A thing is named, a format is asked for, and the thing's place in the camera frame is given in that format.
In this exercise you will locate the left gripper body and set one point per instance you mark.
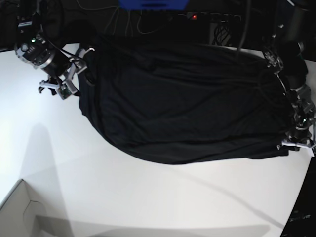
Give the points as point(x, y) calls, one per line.
point(301, 137)

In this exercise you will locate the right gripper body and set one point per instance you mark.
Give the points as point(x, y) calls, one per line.
point(63, 85)

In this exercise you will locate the black t-shirt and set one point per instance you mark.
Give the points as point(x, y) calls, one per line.
point(179, 103)

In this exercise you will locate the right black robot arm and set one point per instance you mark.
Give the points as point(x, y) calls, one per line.
point(35, 48)

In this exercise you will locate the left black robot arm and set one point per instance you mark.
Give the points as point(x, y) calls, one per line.
point(294, 22)

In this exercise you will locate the blue plastic bin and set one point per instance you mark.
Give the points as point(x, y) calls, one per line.
point(153, 4)

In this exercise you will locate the black power strip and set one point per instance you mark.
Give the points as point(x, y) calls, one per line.
point(213, 17)

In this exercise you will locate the white cardboard box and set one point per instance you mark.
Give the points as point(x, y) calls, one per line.
point(20, 215)

